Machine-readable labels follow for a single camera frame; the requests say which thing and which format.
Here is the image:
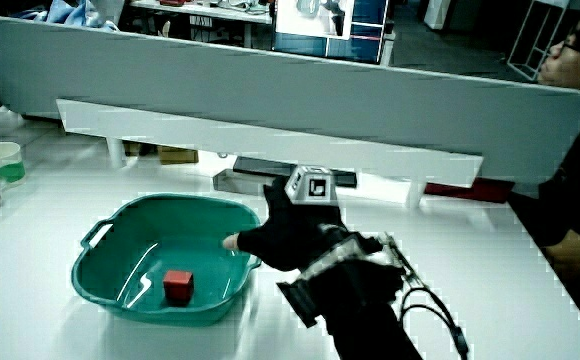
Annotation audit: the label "red block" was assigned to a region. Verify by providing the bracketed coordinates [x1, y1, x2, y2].
[162, 269, 195, 304]

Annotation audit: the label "person's right hand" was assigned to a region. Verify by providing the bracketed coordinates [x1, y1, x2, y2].
[221, 165, 384, 274]

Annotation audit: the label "grey flat box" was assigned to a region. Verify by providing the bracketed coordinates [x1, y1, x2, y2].
[212, 168, 274, 197]

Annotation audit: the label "brown cardboard box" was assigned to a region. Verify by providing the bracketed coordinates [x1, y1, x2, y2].
[158, 145, 200, 166]

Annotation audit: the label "white desk shelf riser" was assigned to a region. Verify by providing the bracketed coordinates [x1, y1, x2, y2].
[55, 97, 485, 210]

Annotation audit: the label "white background desk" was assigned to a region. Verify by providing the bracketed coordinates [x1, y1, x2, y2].
[128, 0, 274, 49]

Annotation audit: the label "white green paper cup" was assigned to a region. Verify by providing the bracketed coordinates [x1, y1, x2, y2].
[0, 141, 27, 184]

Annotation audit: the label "person's black glasses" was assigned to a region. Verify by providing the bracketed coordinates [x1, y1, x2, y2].
[561, 20, 580, 56]

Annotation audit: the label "black glove cable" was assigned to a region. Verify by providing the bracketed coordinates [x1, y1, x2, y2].
[383, 232, 471, 360]

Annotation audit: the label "white metal rack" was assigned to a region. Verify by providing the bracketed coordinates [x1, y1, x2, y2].
[506, 0, 571, 82]

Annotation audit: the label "grey desk partition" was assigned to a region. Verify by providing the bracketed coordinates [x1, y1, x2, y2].
[0, 14, 580, 185]

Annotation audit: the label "person's torso in black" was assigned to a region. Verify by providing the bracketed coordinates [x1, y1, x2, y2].
[507, 89, 580, 351]

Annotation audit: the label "red flat item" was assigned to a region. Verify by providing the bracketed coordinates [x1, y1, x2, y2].
[423, 176, 516, 205]

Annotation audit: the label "light blue cloth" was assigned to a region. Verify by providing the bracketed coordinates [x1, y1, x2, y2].
[13, 0, 120, 32]

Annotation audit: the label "green plastic basin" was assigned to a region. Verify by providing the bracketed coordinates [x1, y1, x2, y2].
[70, 193, 263, 328]

